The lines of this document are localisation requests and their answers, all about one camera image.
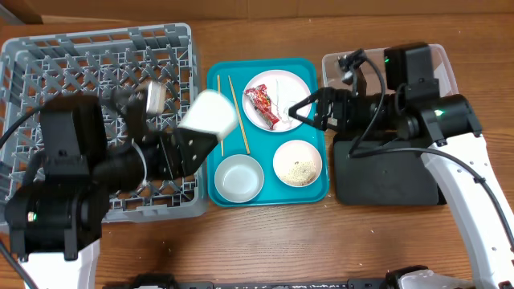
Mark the grey plastic dish rack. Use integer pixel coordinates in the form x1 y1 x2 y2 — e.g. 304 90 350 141
1 23 208 222

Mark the right wooden chopstick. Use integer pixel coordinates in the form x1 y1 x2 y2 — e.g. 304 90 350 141
227 76 251 155

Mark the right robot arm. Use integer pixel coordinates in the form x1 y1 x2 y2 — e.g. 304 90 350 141
302 43 513 288

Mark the red snack wrapper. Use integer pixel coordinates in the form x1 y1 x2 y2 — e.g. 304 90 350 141
244 84 279 130

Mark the wooden chopstick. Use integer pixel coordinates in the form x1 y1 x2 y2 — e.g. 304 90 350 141
227 76 251 155
216 75 225 157

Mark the large white plate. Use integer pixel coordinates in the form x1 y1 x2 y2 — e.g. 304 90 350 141
242 70 310 132

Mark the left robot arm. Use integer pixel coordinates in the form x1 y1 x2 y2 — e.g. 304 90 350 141
1 91 235 288

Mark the left wooden chopstick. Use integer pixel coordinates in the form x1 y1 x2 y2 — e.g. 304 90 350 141
216 75 225 157

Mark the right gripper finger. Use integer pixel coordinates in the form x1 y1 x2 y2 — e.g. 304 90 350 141
288 89 321 112
288 108 315 128

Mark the teal plastic tray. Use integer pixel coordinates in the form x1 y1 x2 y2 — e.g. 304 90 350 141
206 58 329 207

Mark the grey shallow bowl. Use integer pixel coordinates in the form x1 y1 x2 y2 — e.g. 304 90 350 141
214 154 265 204

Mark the clear plastic waste bin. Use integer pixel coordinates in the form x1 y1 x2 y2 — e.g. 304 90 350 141
321 43 461 132

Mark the black food waste tray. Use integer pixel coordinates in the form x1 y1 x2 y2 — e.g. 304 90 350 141
332 133 446 206

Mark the white tissue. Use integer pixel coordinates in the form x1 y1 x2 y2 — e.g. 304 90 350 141
273 77 300 132

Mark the white cup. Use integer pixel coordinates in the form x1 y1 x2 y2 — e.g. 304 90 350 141
178 89 239 141

